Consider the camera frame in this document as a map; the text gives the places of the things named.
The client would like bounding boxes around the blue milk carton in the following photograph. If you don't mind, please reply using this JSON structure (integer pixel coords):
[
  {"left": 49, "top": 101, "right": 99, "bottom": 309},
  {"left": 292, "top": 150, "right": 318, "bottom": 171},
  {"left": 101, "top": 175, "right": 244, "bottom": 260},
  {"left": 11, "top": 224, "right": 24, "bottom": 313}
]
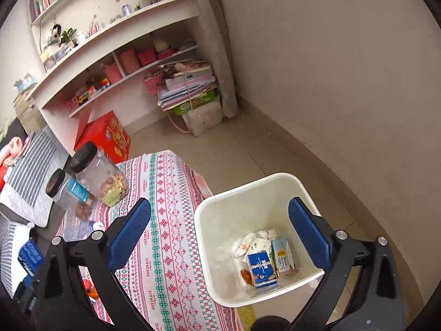
[{"left": 271, "top": 237, "right": 296, "bottom": 278}]

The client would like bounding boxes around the blue tissue packet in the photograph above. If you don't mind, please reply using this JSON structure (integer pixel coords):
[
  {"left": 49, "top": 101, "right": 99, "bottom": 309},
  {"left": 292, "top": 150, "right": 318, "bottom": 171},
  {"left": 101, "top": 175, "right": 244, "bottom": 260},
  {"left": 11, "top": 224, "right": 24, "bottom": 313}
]
[{"left": 18, "top": 238, "right": 44, "bottom": 278}]

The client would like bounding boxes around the crushed clear water bottle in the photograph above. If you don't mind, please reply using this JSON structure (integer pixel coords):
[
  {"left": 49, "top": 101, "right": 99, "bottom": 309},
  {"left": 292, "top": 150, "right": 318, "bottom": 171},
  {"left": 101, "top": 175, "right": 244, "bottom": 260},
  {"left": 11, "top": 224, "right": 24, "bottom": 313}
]
[{"left": 61, "top": 220, "right": 105, "bottom": 242}]

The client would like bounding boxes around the white wrapper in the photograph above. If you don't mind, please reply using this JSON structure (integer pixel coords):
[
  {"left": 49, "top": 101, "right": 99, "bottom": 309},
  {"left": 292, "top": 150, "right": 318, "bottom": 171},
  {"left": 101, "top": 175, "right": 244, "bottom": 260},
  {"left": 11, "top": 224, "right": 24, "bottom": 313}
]
[{"left": 233, "top": 232, "right": 256, "bottom": 258}]

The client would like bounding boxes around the white trash bin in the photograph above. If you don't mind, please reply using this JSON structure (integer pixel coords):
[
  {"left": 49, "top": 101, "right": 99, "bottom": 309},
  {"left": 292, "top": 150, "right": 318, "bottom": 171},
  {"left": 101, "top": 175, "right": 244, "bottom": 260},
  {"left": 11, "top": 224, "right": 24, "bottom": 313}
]
[{"left": 194, "top": 173, "right": 324, "bottom": 308}]

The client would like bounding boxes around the striped patterned tablecloth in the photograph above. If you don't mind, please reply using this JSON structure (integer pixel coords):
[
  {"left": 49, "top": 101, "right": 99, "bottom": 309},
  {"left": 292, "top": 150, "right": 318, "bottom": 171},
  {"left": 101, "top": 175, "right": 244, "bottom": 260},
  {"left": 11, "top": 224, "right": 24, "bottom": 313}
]
[{"left": 54, "top": 149, "right": 244, "bottom": 331}]

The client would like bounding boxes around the jar with brown nuts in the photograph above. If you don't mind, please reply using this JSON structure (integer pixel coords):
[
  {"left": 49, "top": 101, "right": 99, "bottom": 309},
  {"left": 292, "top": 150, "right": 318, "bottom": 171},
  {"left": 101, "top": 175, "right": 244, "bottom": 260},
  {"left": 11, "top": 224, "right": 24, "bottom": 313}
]
[{"left": 45, "top": 169, "right": 96, "bottom": 221}]

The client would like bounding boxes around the jar with pistachios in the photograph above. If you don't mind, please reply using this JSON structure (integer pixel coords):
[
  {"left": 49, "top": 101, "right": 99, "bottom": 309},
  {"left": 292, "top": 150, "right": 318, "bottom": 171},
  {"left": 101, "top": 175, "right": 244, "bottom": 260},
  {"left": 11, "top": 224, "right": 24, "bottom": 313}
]
[{"left": 70, "top": 141, "right": 129, "bottom": 208}]

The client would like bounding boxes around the striped grey sofa cover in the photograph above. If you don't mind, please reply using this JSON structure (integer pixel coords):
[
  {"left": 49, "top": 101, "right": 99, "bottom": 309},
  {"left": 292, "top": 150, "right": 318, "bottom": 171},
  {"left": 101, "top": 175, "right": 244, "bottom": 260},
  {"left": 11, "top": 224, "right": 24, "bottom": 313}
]
[{"left": 1, "top": 126, "right": 69, "bottom": 228}]

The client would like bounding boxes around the red gift box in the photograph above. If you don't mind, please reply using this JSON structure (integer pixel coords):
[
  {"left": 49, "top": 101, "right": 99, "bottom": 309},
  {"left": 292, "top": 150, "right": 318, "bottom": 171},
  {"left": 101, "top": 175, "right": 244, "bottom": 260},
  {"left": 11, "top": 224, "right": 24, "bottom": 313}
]
[{"left": 74, "top": 111, "right": 131, "bottom": 164}]

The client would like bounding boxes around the grey sofa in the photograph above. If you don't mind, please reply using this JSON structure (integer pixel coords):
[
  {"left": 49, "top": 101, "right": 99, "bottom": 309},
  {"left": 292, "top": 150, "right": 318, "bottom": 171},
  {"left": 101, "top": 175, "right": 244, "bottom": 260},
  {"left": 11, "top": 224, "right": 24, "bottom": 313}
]
[{"left": 1, "top": 126, "right": 69, "bottom": 297}]

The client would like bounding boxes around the pink pig plush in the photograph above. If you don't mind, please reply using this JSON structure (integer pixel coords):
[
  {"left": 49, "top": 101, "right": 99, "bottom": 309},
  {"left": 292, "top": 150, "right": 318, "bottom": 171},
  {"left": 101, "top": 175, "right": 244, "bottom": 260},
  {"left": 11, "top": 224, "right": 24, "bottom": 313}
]
[{"left": 0, "top": 137, "right": 23, "bottom": 166}]

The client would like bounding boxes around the pink basket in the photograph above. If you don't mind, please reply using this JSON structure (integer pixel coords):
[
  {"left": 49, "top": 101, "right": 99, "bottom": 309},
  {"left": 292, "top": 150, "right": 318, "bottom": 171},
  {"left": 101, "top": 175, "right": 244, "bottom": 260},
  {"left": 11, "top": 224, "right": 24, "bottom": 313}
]
[{"left": 143, "top": 74, "right": 163, "bottom": 95}]

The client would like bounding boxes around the pile of papers and books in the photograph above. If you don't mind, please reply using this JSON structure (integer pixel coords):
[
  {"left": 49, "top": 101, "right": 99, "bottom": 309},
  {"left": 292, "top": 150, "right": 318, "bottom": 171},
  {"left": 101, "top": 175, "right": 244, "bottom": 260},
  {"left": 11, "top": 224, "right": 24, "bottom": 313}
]
[{"left": 157, "top": 59, "right": 218, "bottom": 115}]

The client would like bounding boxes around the pink storage bucket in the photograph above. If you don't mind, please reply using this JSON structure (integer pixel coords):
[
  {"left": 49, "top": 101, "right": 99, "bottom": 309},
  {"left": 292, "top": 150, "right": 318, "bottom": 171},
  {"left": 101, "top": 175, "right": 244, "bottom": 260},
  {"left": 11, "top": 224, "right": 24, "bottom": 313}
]
[{"left": 103, "top": 62, "right": 123, "bottom": 84}]

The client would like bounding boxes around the white bookshelf unit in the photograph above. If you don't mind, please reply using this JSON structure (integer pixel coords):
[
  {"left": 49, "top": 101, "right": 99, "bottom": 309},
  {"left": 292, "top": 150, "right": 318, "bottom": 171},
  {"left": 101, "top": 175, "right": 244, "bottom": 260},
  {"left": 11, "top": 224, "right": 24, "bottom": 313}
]
[{"left": 28, "top": 0, "right": 212, "bottom": 154}]

